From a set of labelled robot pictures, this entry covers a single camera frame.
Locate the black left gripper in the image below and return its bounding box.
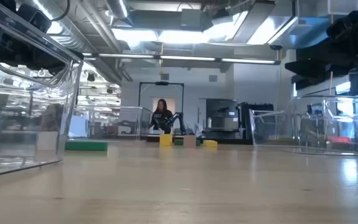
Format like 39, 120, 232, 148
0, 26, 85, 73

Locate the green block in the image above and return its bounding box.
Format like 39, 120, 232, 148
65, 140, 109, 152
174, 139, 202, 147

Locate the short yellow block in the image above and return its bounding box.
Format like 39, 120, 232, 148
159, 134, 173, 147

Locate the clear plastic bin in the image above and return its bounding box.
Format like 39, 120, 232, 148
73, 105, 154, 141
0, 0, 85, 180
249, 95, 358, 156

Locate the long ceiling light tube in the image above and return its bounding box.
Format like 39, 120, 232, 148
221, 57, 281, 65
159, 55, 216, 62
98, 53, 155, 60

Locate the red object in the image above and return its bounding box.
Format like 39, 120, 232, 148
327, 136, 352, 144

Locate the white box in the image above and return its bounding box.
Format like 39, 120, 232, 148
68, 115, 88, 138

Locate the black equipment cabinet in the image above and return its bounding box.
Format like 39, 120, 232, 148
206, 98, 239, 139

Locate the black low platform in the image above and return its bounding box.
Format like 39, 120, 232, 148
145, 134, 254, 146

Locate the bright ceiling light panel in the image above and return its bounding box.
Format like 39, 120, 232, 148
111, 28, 213, 45

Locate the person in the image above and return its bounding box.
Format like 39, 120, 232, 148
149, 98, 176, 135

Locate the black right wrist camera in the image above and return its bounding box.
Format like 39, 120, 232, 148
326, 12, 358, 40

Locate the large silver rectangular duct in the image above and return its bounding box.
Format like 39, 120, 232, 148
247, 0, 358, 50

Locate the black gantry frame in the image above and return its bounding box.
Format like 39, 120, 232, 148
138, 82, 185, 138

